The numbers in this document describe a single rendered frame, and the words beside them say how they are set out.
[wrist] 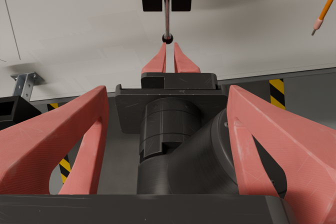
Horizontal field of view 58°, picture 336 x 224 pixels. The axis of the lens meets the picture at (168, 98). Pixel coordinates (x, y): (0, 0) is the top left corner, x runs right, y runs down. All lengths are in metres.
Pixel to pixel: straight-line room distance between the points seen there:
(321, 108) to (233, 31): 1.11
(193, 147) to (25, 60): 0.39
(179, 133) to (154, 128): 0.02
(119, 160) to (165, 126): 1.35
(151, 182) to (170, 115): 0.06
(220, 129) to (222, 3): 0.25
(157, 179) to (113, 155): 1.37
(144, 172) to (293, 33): 0.31
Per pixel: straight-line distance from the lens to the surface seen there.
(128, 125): 0.31
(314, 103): 1.50
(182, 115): 0.26
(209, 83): 0.28
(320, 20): 0.29
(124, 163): 1.60
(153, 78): 0.28
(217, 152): 0.17
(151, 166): 0.24
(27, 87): 0.56
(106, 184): 1.68
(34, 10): 0.44
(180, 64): 0.29
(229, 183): 0.17
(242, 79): 0.55
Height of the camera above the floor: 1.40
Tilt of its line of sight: 76 degrees down
